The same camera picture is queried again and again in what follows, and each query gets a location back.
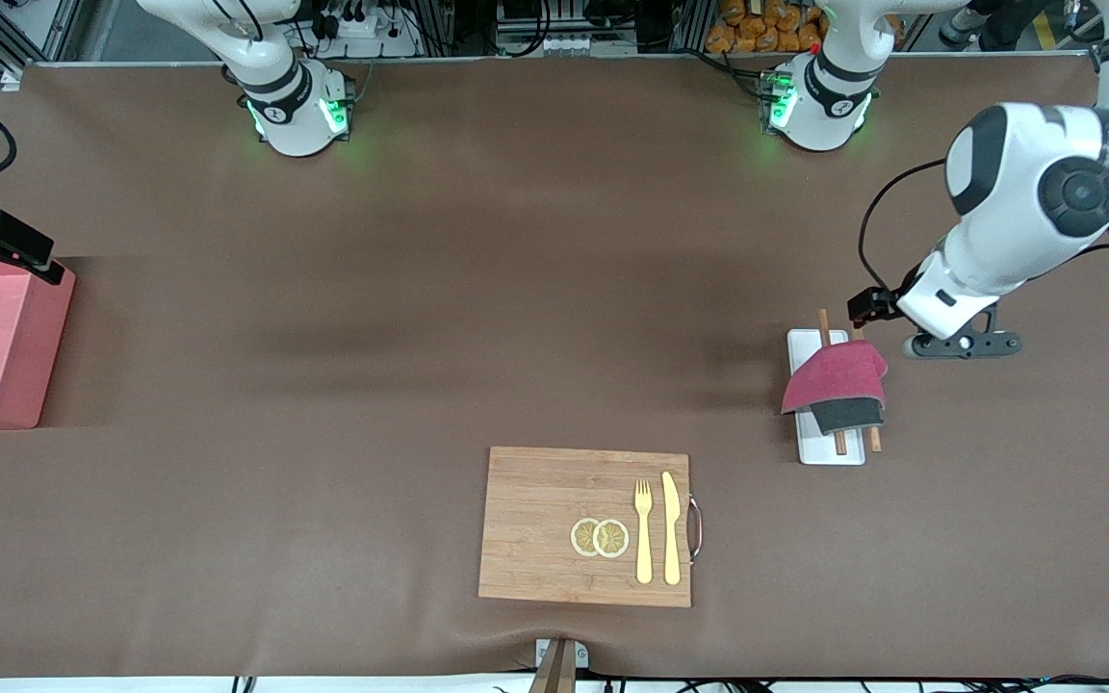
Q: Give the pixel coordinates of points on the red and grey cloth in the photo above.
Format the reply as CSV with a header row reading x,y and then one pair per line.
x,y
834,375

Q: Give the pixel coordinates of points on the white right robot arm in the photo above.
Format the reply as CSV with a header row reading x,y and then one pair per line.
x,y
290,106

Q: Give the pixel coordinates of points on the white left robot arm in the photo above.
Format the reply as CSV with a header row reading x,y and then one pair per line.
x,y
1017,183

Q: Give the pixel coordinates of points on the brown wooden chopstick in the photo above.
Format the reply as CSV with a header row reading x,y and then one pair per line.
x,y
823,327
875,439

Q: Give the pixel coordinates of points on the white rectangular tray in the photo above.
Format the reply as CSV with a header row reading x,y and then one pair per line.
x,y
824,450

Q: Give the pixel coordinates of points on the person's shoe and leg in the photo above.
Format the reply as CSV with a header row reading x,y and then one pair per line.
x,y
964,27

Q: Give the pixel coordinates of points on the yellow knife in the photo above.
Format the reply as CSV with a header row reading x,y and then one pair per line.
x,y
672,529

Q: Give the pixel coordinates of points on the pile of orange bread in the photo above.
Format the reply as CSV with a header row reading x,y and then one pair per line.
x,y
766,24

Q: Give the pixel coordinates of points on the yellow fork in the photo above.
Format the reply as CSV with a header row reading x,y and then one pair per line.
x,y
644,539

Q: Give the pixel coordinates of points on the lemon slice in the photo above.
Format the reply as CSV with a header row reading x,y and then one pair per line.
x,y
612,538
581,537

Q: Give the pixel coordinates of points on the wooden cutting board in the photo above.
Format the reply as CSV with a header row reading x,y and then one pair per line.
x,y
545,529

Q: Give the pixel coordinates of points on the white power strip with plugs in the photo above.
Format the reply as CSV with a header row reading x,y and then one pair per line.
x,y
362,27

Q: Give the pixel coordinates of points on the brown table cover mat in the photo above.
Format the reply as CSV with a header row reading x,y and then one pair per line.
x,y
323,529

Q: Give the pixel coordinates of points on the aluminium frame profile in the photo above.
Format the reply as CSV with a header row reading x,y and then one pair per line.
x,y
35,34

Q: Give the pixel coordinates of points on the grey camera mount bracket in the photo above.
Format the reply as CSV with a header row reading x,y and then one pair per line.
x,y
561,659

